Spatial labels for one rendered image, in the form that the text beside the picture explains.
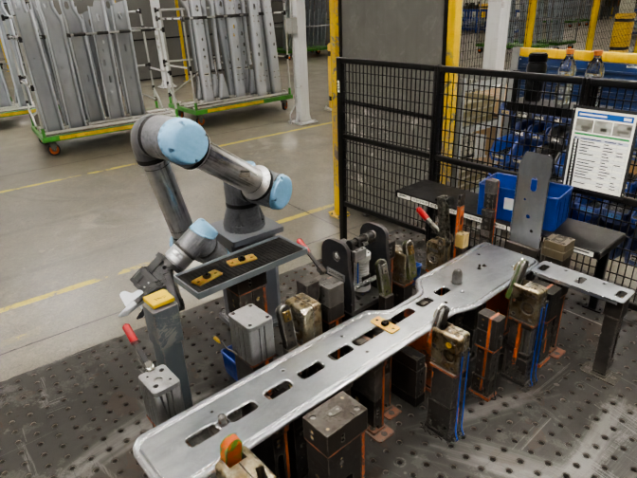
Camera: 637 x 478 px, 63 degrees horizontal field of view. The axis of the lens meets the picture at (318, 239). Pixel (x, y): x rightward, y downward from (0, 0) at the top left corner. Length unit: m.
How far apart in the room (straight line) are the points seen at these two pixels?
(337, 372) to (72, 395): 0.95
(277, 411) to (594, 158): 1.46
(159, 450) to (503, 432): 0.95
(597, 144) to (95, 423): 1.91
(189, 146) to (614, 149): 1.44
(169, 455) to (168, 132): 0.76
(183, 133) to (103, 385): 0.93
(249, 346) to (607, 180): 1.41
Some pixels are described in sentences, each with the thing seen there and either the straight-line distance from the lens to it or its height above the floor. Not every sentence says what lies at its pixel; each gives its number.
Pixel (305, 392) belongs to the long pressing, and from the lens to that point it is 1.27.
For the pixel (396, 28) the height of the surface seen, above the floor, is 1.61.
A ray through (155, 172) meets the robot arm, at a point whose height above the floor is 1.40.
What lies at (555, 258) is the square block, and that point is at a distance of 1.94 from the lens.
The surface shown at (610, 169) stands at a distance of 2.13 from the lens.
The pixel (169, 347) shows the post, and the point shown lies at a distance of 1.45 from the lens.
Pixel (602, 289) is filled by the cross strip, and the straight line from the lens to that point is 1.81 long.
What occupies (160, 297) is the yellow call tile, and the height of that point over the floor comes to 1.16.
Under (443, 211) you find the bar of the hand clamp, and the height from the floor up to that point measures 1.17.
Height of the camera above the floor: 1.84
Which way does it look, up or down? 25 degrees down
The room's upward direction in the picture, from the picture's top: 2 degrees counter-clockwise
